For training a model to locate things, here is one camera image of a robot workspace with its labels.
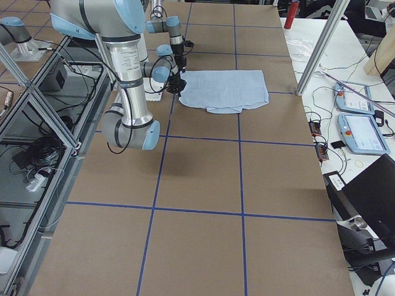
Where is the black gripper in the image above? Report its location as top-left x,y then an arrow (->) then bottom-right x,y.
171,40 -> 194,70
166,73 -> 187,94

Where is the light blue button shirt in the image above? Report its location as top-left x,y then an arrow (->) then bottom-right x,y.
179,70 -> 270,114

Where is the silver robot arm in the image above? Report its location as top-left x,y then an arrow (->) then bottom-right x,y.
147,1 -> 194,73
51,1 -> 193,150

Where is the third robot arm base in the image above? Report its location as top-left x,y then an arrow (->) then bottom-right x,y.
1,17 -> 53,62

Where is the clear plastic bag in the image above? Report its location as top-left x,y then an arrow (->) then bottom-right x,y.
285,37 -> 315,62

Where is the red cylindrical bottle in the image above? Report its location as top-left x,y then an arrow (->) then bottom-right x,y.
284,0 -> 300,30

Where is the white power strip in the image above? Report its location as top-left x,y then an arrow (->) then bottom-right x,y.
26,173 -> 46,192

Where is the upper blue teach pendant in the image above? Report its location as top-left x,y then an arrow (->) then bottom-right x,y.
334,82 -> 375,115

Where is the blue teach pendant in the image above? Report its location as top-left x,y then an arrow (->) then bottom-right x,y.
334,82 -> 375,115
337,113 -> 391,155

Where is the lower blue teach pendant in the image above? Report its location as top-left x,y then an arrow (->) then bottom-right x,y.
337,113 -> 391,155

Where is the black laptop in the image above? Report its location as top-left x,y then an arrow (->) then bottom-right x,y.
323,154 -> 394,286

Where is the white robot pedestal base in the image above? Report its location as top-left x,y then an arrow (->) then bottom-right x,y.
141,51 -> 164,102

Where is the aluminium frame post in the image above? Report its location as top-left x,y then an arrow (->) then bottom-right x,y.
296,0 -> 350,96

